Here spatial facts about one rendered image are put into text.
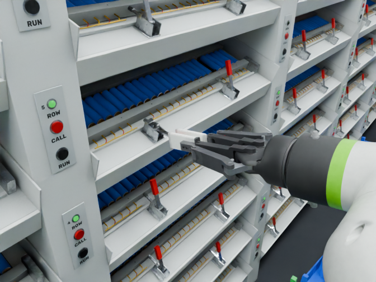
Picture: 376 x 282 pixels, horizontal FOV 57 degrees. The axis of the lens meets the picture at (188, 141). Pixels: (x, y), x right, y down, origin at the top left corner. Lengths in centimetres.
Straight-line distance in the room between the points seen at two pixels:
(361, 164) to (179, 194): 49
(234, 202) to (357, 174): 73
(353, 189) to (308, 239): 139
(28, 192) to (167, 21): 37
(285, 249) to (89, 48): 142
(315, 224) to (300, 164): 146
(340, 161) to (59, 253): 44
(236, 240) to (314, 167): 86
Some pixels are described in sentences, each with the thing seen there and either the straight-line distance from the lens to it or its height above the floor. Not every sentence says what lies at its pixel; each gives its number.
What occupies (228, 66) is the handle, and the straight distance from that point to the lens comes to 84.
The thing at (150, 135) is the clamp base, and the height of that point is 92.
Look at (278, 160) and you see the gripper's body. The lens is 49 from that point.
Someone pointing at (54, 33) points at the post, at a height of 114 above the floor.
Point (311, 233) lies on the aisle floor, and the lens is 187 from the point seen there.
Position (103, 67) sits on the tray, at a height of 108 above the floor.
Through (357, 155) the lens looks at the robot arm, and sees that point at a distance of 46.
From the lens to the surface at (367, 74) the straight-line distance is 240.
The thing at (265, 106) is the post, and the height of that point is 82.
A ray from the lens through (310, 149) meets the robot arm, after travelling 47.
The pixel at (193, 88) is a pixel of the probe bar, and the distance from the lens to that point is 81.
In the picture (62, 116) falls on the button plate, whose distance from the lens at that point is 51.
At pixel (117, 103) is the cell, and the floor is 96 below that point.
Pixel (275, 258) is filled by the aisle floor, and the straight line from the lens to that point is 170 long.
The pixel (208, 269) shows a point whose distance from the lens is 120.
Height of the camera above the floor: 123
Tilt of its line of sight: 29 degrees down
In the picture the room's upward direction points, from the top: straight up
